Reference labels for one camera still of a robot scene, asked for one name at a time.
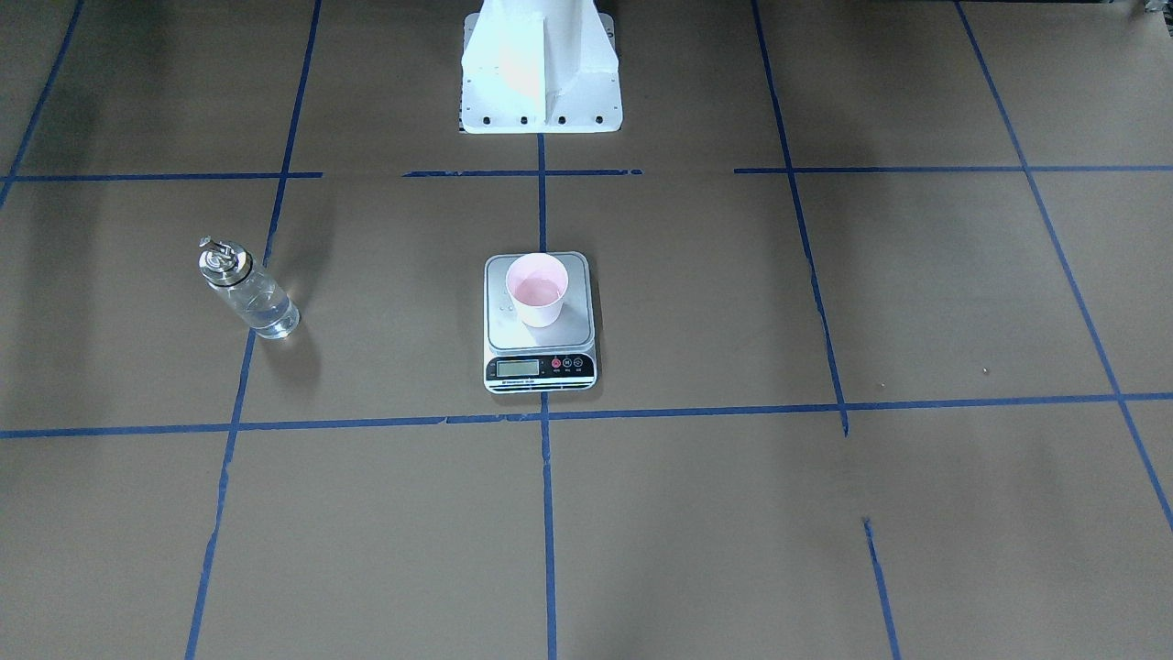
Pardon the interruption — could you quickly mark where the glass sauce bottle metal spout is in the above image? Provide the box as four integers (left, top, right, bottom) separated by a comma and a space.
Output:
197, 236, 301, 339

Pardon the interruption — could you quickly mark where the grey digital kitchen scale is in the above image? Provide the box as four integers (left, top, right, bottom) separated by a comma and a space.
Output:
482, 251, 598, 394

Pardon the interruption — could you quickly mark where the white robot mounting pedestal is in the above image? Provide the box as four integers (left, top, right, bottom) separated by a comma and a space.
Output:
457, 1, 624, 135

